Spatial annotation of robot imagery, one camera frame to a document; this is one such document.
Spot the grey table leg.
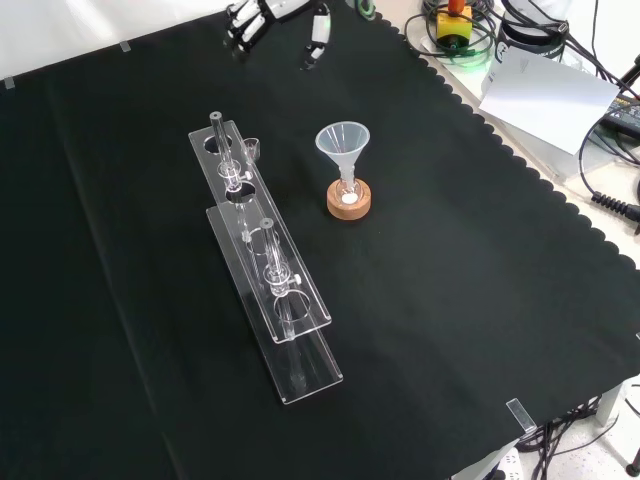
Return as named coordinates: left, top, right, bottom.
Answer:
left=596, top=378, right=627, bottom=427

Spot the black coiled cable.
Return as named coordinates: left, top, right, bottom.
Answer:
left=578, top=118, right=640, bottom=225

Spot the black bench cloth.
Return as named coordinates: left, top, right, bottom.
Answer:
left=0, top=0, right=640, bottom=480

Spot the white power strip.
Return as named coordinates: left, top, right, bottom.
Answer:
left=491, top=446, right=525, bottom=480

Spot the translucent plastic funnel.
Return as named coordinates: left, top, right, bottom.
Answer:
left=314, top=124, right=372, bottom=187

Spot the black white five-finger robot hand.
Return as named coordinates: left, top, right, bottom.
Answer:
left=222, top=0, right=334, bottom=72

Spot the black cable bundle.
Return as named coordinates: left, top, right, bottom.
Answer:
left=518, top=393, right=602, bottom=480

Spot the cork ring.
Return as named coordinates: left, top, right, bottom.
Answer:
left=326, top=178, right=375, bottom=222

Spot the black cylinder with white print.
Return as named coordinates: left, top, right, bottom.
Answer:
left=498, top=12, right=569, bottom=65

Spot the black tripod leg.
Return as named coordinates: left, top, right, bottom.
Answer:
left=618, top=51, right=640, bottom=97

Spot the pale board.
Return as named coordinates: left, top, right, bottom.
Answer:
left=478, top=46, right=619, bottom=157

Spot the green cable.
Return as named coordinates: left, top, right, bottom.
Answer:
left=438, top=27, right=495, bottom=67

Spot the yellow stop button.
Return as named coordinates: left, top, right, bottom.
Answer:
left=435, top=0, right=474, bottom=52

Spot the clear acrylic funnel stand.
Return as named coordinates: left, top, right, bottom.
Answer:
left=187, top=110, right=346, bottom=406

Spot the black device with yellow label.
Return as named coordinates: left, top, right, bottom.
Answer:
left=601, top=93, right=640, bottom=137

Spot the black cable loop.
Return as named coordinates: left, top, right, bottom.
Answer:
left=403, top=10, right=502, bottom=62

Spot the glass round-bottom flask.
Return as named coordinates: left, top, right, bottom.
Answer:
left=333, top=169, right=363, bottom=207

